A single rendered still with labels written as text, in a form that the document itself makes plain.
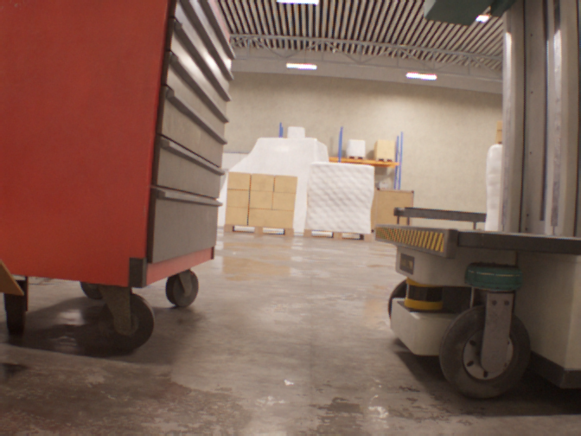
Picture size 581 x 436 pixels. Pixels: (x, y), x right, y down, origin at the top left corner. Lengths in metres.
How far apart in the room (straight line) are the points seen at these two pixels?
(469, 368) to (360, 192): 7.54
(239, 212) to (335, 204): 1.65
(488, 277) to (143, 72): 0.78
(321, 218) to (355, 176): 0.94
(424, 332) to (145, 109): 0.73
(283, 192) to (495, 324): 7.43
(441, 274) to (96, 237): 0.71
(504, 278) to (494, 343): 0.12
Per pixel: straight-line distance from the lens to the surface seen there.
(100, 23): 1.10
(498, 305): 0.90
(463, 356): 0.93
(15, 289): 0.97
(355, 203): 8.37
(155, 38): 1.04
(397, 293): 1.35
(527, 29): 1.44
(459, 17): 1.58
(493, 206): 4.18
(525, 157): 1.34
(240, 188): 8.20
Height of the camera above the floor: 0.32
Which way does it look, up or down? 1 degrees down
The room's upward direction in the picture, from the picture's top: 4 degrees clockwise
